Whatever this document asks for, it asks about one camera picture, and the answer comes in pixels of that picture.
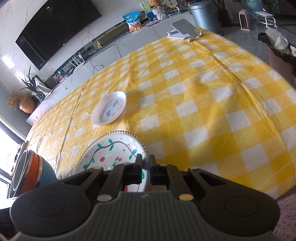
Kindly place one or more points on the patterned decorative plate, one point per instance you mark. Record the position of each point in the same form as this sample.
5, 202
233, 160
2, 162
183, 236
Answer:
182, 4

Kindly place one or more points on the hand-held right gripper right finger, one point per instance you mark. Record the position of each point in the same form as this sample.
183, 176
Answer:
152, 168

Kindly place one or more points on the green picture card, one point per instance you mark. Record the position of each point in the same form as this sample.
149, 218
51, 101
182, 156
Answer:
145, 5

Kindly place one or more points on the large blue water bottle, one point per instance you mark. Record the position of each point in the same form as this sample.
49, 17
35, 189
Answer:
252, 5

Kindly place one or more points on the white phone stand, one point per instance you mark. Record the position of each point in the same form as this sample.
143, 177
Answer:
182, 26

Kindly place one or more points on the clear glass beaded plate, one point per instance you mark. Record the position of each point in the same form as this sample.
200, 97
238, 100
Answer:
139, 139

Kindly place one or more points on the small blue box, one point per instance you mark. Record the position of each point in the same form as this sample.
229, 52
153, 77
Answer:
150, 16

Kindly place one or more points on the tall plant in black pot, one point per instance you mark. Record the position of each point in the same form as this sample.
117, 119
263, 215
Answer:
224, 18

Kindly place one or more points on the yellow checkered tablecloth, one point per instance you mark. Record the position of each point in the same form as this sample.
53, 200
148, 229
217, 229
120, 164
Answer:
208, 92

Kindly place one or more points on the white round side stand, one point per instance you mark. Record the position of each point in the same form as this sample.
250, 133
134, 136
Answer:
263, 14

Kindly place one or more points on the green plant in dark vase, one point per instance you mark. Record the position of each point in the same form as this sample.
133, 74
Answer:
39, 93

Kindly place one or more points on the white painted fruit plate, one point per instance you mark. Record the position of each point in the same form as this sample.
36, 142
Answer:
111, 150

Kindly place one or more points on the black flat television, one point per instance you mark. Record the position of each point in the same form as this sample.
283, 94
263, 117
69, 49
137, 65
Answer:
57, 30

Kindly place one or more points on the round paper hand fan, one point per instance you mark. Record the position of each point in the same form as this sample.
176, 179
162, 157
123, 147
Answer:
168, 2

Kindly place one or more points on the gold round vase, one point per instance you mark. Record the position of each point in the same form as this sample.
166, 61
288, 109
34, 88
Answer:
27, 105

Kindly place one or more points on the dried flower bunch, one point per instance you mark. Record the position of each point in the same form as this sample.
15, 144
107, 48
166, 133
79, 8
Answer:
12, 99

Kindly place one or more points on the glass sliding door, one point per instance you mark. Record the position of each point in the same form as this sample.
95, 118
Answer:
4, 139

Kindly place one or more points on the blue snack bag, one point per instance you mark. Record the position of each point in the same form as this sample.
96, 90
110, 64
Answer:
133, 22

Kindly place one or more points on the grey metal trash can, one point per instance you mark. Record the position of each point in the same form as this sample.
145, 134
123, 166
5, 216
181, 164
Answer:
203, 16

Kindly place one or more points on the steel bowl orange teal exterior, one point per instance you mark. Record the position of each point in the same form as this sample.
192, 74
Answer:
32, 171

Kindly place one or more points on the pink bin with black bag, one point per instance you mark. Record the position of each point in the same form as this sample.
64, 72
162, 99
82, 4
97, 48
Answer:
279, 64

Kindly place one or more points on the purple rug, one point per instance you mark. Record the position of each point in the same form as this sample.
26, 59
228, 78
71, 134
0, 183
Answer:
288, 220

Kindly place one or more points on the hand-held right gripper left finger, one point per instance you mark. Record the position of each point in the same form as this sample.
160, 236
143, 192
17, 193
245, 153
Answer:
138, 166

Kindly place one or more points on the brown teddy bear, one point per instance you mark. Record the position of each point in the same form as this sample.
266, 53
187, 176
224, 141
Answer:
154, 2

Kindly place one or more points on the white wifi router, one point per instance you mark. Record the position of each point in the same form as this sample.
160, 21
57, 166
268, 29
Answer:
77, 62

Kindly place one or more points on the small white sticker plate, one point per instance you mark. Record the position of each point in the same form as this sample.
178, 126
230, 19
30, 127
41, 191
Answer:
108, 109

